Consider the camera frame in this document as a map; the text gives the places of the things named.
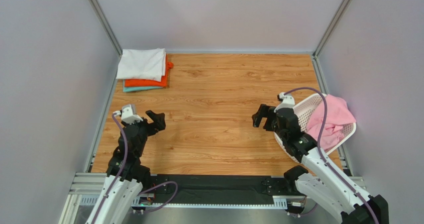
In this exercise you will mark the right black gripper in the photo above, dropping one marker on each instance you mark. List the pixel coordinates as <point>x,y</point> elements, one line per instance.
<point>269,118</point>

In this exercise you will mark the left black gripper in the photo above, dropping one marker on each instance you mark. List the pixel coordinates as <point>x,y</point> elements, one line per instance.
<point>159,122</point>

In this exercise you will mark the pink t shirt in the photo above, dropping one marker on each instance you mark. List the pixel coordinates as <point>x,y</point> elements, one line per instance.
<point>338,115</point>

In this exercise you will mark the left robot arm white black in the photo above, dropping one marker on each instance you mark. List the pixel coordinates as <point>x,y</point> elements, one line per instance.
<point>125,175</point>

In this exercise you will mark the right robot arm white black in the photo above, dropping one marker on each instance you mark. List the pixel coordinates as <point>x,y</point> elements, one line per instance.
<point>316,176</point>

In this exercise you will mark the white perforated plastic basket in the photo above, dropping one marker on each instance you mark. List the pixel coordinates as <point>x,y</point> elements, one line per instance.
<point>304,110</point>

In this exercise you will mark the folded teal t shirt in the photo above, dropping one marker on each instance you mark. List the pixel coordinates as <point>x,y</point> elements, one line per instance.
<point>135,89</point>

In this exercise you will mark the folded orange t shirt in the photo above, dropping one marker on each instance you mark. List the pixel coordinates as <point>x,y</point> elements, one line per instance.
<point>144,83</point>

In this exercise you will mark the folded white t shirt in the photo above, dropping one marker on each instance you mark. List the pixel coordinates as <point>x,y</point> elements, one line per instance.
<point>142,64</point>

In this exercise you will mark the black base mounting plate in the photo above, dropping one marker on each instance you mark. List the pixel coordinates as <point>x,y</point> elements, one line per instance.
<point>219,189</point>

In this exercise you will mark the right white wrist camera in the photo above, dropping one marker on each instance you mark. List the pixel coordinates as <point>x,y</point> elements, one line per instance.
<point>286,101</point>

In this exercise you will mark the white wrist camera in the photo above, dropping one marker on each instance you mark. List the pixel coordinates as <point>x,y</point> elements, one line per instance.
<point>286,101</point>
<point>128,114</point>

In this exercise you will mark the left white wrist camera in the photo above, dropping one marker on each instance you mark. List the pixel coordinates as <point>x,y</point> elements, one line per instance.
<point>128,114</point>

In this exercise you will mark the aluminium frame rail front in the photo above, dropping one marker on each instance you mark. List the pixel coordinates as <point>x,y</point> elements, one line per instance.
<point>89,185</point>

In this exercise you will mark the left aluminium corner post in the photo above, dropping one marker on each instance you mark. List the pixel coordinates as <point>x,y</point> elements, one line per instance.
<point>106,26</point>

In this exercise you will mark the aluminium corner post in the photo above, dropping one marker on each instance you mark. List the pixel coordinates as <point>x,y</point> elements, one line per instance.
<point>331,27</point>
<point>106,26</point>

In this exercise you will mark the right aluminium corner post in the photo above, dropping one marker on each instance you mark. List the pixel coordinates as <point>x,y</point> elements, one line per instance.
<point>331,27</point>

